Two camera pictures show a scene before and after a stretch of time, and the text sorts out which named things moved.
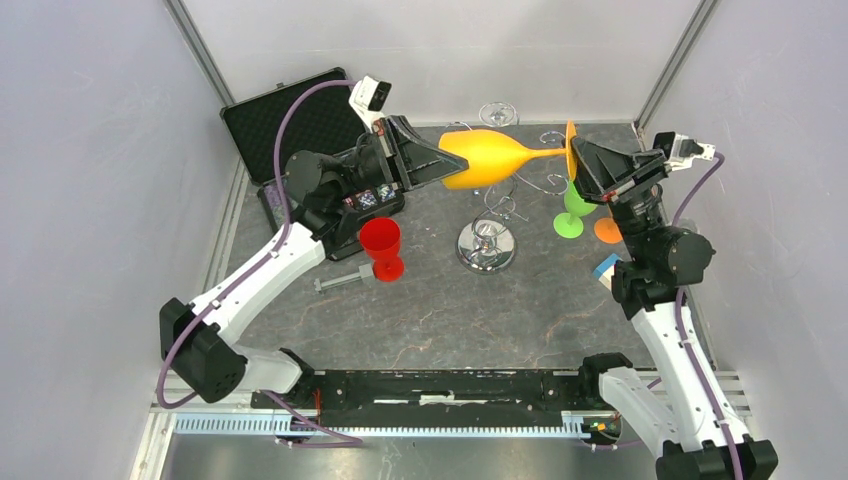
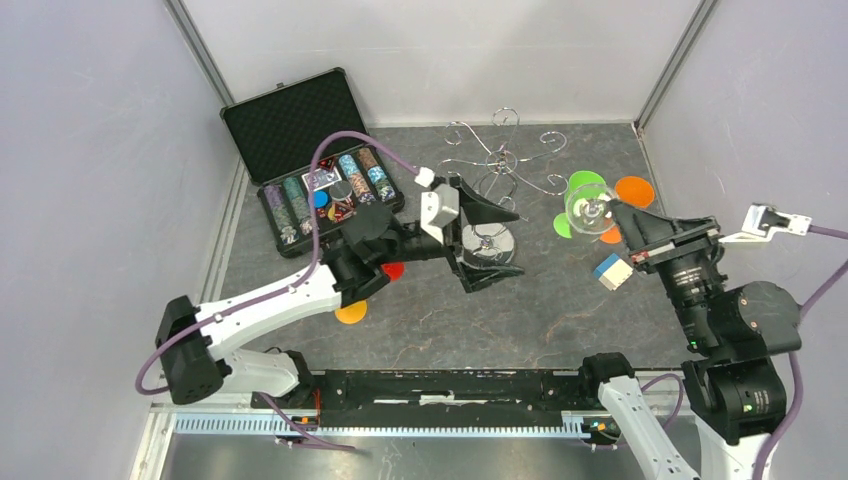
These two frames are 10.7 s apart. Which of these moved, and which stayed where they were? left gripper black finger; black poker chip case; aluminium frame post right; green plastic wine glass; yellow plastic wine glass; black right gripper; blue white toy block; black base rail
Moved: left gripper black finger; yellow plastic wine glass; black right gripper
Stayed: black base rail; green plastic wine glass; black poker chip case; aluminium frame post right; blue white toy block
